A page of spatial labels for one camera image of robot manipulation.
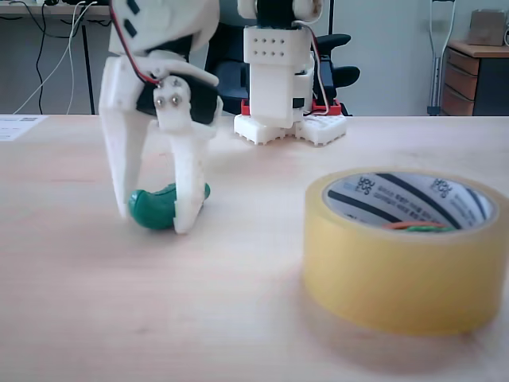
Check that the green toy cucumber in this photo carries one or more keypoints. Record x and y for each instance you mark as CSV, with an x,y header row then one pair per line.
x,y
153,211

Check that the background desk with black leg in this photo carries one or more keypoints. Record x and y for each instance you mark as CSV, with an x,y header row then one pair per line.
x,y
86,59

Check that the white printed paper sheet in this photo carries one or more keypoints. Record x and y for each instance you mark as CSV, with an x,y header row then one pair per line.
x,y
16,127

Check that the black office chair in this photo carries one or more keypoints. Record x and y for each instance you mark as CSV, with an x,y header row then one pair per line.
x,y
344,75

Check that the yellow tape roll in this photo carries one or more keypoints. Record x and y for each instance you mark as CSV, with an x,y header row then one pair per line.
x,y
378,286

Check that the grey crutch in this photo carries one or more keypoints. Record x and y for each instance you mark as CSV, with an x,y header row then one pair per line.
x,y
436,59

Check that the brown drawer cabinet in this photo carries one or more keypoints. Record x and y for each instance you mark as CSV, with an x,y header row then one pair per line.
x,y
457,79

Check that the cardboard box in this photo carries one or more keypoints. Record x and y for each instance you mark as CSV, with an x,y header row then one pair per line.
x,y
485,28

